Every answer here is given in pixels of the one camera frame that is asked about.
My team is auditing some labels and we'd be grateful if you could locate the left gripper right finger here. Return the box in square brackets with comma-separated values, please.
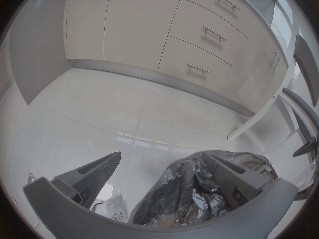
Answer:
[201, 152, 274, 211]

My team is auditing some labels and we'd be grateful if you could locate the black plastic bag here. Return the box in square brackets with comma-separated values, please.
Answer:
[130, 150, 278, 227]

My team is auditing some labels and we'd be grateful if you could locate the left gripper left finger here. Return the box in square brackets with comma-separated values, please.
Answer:
[51, 151, 122, 210]

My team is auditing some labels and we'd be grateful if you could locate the white printed wrapper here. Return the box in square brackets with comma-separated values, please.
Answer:
[91, 196, 128, 221]

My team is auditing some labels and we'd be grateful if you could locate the beige cabinet with drawers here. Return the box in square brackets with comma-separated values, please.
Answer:
[63, 0, 292, 116]

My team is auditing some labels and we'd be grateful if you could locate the grey chair with white legs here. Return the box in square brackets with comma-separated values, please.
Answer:
[227, 25, 319, 149]

